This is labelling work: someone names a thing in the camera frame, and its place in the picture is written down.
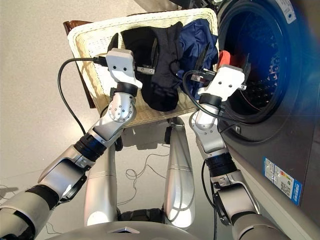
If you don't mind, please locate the pale woven basket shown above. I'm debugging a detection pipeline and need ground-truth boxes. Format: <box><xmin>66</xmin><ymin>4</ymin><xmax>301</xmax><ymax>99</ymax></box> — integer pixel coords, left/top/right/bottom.
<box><xmin>66</xmin><ymin>7</ymin><xmax>221</xmax><ymax>130</ymax></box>

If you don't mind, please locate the orange-red garment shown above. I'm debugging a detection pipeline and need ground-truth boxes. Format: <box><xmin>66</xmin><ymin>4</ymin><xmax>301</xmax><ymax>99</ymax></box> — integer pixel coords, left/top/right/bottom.
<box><xmin>218</xmin><ymin>49</ymin><xmax>251</xmax><ymax>74</ymax></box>

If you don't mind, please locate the blue energy label sticker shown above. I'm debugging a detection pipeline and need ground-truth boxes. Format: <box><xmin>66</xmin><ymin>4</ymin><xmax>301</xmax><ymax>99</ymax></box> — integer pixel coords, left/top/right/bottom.
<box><xmin>262</xmin><ymin>156</ymin><xmax>303</xmax><ymax>207</ymax></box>

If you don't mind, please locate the black garment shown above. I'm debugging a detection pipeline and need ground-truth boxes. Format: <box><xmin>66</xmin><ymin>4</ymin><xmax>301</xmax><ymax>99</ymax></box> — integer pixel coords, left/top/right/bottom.
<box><xmin>119</xmin><ymin>21</ymin><xmax>185</xmax><ymax>112</ymax></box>

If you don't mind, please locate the silver robot leg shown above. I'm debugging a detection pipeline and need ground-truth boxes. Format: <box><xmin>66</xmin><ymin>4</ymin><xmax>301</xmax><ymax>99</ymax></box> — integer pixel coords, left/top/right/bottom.
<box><xmin>83</xmin><ymin>139</ymin><xmax>119</xmax><ymax>227</ymax></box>
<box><xmin>163</xmin><ymin>117</ymin><xmax>196</xmax><ymax>229</ymax></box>

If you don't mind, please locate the white warning sticker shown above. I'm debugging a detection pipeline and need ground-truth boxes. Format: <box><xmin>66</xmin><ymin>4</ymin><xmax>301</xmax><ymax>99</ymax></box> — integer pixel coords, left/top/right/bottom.
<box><xmin>280</xmin><ymin>0</ymin><xmax>299</xmax><ymax>25</ymax></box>

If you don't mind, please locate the thin grey floor cable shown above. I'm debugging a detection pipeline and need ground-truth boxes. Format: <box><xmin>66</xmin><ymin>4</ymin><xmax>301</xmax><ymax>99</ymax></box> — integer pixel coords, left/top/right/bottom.
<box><xmin>44</xmin><ymin>221</ymin><xmax>57</xmax><ymax>235</ymax></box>
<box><xmin>116</xmin><ymin>152</ymin><xmax>171</xmax><ymax>206</ymax></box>

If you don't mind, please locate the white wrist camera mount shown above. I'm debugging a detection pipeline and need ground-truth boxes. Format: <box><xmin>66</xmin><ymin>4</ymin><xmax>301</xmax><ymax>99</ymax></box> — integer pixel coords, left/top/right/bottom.
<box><xmin>199</xmin><ymin>64</ymin><xmax>247</xmax><ymax>102</ymax></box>
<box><xmin>105</xmin><ymin>48</ymin><xmax>144</xmax><ymax>90</ymax></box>

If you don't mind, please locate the silver robot torso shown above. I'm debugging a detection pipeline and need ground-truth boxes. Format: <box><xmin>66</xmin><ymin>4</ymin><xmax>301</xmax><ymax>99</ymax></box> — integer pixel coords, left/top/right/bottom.
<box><xmin>47</xmin><ymin>208</ymin><xmax>218</xmax><ymax>240</ymax></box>

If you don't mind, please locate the navy blue garment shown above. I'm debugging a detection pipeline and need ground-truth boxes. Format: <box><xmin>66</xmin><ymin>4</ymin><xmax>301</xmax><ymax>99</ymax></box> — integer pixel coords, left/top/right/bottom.
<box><xmin>176</xmin><ymin>18</ymin><xmax>220</xmax><ymax>101</ymax></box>

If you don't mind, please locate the grey washing machine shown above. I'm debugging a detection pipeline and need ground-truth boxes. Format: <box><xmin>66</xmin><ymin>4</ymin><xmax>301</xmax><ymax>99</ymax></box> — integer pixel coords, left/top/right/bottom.
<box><xmin>214</xmin><ymin>0</ymin><xmax>320</xmax><ymax>240</ymax></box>

